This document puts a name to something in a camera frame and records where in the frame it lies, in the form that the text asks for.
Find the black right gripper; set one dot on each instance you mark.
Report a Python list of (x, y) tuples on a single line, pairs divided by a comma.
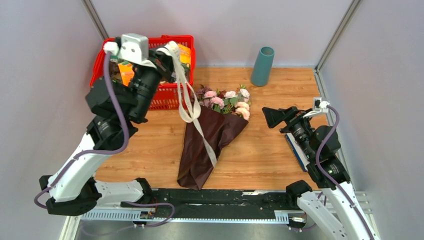
[(273, 116)]

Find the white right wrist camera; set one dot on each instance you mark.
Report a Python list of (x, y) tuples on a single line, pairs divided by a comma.
[(320, 107)]

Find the pink flower bouquet brown wrap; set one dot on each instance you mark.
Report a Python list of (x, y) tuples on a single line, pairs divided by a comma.
[(221, 117)]

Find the white printed ribbon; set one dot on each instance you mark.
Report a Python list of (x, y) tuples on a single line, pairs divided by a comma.
[(188, 111)]

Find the orange juice carton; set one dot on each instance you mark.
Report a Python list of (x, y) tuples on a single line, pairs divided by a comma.
[(126, 71)]

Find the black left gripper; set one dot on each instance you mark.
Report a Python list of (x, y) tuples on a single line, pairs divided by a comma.
[(164, 64)]

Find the orange green box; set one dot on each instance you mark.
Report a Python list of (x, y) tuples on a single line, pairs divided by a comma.
[(185, 57)]

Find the blue razor blister package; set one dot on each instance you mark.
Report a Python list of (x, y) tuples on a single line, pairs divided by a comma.
[(297, 151)]

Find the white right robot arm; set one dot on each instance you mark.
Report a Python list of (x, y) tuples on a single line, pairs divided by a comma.
[(320, 145)]

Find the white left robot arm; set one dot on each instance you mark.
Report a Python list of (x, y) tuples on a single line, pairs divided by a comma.
[(117, 108)]

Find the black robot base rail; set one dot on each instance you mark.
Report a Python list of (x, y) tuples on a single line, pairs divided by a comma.
[(204, 206)]

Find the teal ceramic vase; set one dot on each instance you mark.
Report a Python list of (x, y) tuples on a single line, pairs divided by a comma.
[(262, 66)]

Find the red plastic shopping basket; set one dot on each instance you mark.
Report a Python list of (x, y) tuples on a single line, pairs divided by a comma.
[(166, 97)]

